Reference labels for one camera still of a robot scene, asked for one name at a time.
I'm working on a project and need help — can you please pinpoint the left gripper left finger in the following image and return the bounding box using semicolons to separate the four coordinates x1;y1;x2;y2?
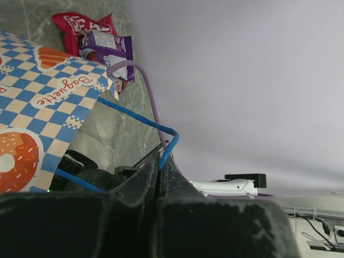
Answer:
1;153;159;257

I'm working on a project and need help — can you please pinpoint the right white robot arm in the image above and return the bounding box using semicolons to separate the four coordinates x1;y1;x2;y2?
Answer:
49;150;267;198

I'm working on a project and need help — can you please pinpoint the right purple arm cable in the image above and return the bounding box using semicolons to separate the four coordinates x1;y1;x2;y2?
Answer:
106;61;276;201

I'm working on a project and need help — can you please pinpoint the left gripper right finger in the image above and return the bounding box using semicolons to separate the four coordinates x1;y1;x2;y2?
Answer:
154;159;300;257

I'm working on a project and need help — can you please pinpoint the red chips bag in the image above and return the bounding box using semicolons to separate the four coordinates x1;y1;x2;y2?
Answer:
52;12;119;57

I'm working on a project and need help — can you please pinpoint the blue checkered paper bag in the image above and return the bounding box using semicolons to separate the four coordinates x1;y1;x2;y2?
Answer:
0;29;180;195

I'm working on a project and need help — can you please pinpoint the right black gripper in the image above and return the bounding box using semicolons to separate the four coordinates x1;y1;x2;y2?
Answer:
49;150;142;191

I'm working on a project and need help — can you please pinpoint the purple snack packet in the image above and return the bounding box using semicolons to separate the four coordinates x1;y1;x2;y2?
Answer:
78;30;133;68

